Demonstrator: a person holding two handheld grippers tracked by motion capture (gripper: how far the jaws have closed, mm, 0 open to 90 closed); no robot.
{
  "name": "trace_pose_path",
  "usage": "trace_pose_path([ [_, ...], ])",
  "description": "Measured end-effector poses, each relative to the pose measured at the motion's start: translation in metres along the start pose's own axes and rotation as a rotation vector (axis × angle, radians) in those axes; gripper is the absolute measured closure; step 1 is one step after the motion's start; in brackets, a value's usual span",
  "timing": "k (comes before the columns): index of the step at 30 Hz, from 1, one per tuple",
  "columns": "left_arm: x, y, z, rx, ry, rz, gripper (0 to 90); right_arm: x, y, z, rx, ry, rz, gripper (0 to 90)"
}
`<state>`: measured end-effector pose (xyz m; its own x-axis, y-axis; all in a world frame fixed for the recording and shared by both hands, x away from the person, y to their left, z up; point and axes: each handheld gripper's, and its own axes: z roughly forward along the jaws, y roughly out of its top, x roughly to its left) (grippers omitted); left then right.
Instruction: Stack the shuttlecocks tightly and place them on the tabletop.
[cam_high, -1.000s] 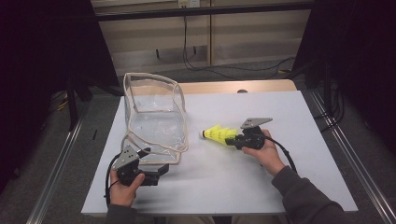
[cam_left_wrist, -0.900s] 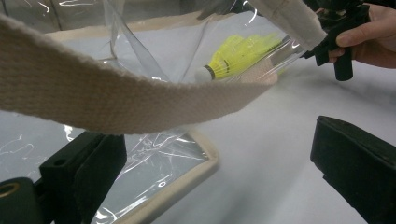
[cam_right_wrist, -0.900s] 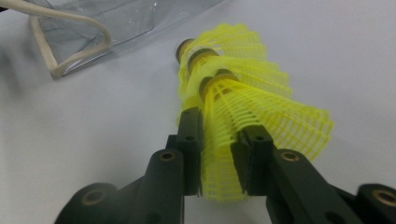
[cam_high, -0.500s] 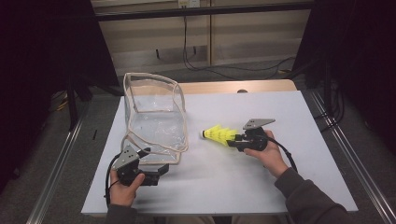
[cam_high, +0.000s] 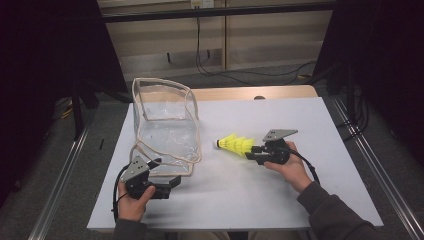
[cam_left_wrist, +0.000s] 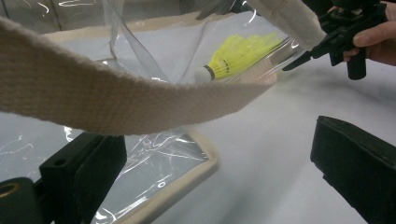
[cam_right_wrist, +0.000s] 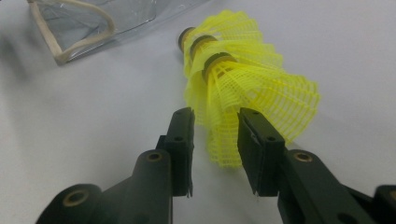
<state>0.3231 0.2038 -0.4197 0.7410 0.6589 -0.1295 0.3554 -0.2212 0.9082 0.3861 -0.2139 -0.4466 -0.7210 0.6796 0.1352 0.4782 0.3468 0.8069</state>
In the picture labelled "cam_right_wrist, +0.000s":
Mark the clear plastic zipper bag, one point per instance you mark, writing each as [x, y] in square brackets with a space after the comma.
[81, 25]

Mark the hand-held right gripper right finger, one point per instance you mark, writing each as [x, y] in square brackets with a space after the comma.
[261, 155]

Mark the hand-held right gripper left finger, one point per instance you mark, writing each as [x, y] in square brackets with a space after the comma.
[182, 149]

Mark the white table sheet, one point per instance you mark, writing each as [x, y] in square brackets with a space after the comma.
[93, 124]

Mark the yellow plastic shuttlecock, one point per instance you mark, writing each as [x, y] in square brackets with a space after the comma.
[236, 23]
[249, 51]
[264, 99]

